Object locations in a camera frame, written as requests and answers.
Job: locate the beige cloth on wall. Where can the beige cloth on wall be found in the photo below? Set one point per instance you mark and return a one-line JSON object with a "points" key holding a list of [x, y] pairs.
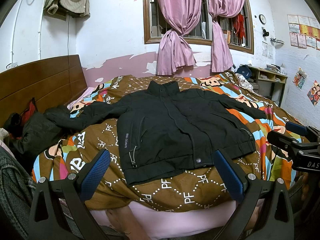
{"points": [[62, 8]]}

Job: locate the cartoon poster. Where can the cartoon poster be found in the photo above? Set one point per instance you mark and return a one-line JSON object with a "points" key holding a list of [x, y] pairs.
{"points": [[314, 93], [299, 78]]}

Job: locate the round wall clock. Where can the round wall clock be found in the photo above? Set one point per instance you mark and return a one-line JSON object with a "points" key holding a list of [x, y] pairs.
{"points": [[262, 19]]}

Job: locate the brown wooden headboard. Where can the brown wooden headboard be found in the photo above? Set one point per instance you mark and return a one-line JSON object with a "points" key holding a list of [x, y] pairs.
{"points": [[51, 82]]}

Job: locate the cartoon poster upper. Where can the cartoon poster upper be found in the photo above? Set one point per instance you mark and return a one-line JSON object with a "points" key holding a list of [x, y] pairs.
{"points": [[299, 78]]}

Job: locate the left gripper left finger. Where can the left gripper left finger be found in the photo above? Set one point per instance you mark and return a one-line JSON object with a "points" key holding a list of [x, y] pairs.
{"points": [[47, 220]]}

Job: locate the red hanging item in window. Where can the red hanging item in window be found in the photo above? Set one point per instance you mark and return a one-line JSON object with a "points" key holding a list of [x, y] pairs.
{"points": [[239, 26]]}

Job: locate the certificates on wall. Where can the certificates on wall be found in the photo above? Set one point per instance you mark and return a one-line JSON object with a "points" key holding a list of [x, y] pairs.
{"points": [[303, 31]]}

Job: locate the cartoon poster lower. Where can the cartoon poster lower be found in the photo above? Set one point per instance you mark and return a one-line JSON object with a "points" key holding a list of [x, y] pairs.
{"points": [[314, 93]]}

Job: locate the red bag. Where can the red bag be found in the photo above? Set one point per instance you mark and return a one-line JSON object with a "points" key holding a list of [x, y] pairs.
{"points": [[31, 109]]}

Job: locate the blue cap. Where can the blue cap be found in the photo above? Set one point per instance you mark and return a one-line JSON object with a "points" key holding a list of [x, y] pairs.
{"points": [[245, 71]]}

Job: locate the wooden desk shelf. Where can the wooden desk shelf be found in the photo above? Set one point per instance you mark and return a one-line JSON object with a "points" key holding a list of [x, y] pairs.
{"points": [[271, 84]]}

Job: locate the pink curtain left panel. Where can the pink curtain left panel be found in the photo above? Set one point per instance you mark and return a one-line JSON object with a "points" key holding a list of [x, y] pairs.
{"points": [[174, 52]]}

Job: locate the pink bed sheet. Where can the pink bed sheet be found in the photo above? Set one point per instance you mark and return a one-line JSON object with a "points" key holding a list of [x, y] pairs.
{"points": [[139, 222]]}

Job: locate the dark clothes pile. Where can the dark clothes pile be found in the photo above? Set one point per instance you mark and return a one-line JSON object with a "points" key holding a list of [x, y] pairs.
{"points": [[38, 133]]}

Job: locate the black jacket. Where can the black jacket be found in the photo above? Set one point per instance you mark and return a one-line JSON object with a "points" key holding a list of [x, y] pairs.
{"points": [[163, 131]]}

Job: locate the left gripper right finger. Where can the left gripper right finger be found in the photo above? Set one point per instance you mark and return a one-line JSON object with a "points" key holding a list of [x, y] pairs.
{"points": [[276, 217]]}

